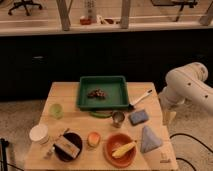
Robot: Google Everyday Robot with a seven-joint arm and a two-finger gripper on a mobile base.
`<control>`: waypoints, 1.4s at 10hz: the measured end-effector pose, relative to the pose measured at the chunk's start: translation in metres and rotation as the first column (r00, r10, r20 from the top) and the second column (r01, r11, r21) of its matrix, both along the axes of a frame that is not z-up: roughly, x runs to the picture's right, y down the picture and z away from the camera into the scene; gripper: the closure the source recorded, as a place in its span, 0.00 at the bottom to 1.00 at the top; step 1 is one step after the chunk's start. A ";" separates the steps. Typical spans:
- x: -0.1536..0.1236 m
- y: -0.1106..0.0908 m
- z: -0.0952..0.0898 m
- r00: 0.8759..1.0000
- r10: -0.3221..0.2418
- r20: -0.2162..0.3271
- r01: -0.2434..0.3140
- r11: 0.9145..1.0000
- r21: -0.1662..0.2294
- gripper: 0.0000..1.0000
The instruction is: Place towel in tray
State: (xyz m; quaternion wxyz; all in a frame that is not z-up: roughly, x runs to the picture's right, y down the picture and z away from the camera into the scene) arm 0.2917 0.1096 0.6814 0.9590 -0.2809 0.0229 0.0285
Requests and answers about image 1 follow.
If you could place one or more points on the red object on shelf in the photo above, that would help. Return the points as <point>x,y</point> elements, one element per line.
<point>84,21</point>

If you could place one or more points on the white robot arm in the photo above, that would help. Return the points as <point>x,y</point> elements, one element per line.
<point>187,82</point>

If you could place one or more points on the orange bowl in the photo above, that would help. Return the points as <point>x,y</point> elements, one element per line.
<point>112,143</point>

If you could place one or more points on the wooden block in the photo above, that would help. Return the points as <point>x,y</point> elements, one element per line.
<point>67,146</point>

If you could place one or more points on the yellow corn cob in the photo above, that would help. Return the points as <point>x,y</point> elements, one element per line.
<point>122,150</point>

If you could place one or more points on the blue sponge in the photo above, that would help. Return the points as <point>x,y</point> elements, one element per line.
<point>138,117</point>

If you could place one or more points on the dark brown bowl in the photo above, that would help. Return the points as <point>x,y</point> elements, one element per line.
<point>75,139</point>

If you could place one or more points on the black stand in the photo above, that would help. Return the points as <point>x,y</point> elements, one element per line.
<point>3,156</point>

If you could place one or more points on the small metal cup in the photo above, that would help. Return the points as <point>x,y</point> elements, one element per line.
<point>118,118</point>

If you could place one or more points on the small orange-yellow cup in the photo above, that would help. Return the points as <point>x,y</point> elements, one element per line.
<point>93,139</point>

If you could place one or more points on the dark brown crumpled object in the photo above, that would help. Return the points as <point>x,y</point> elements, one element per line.
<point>97,93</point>

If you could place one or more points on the green translucent cup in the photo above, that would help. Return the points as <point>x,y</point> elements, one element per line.
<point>56,111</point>

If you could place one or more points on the grey-blue towel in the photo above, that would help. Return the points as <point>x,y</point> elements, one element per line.
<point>149,140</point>

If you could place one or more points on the green plastic tray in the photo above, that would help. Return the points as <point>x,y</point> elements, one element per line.
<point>115,88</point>

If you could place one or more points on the wooden table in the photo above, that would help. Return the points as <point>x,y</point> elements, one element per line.
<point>80,122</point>

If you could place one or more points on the white cup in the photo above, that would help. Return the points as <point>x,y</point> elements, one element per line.
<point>39,134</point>

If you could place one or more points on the black office chair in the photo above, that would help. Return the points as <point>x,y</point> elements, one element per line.
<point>24,3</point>

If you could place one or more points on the green flat lid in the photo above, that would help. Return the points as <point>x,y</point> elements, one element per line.
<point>100,115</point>

